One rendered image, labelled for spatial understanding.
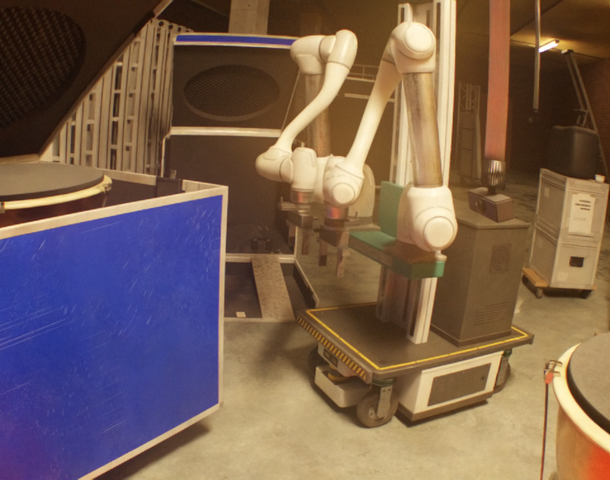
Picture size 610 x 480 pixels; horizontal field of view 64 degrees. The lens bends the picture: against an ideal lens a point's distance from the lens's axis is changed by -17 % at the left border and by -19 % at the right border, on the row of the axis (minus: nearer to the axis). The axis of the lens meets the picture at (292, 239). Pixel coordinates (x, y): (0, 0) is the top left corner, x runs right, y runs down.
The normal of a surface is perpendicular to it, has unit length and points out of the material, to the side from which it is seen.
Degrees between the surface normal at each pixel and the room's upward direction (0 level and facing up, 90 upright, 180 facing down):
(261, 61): 143
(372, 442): 0
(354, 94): 90
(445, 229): 99
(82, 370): 90
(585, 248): 90
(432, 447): 0
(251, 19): 90
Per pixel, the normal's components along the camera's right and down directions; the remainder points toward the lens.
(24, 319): 0.85, 0.18
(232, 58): 0.04, 0.92
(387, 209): -0.91, 0.04
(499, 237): 0.40, 0.24
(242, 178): 0.16, 0.24
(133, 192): -0.52, 0.17
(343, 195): -0.07, 0.36
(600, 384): 0.07, -0.97
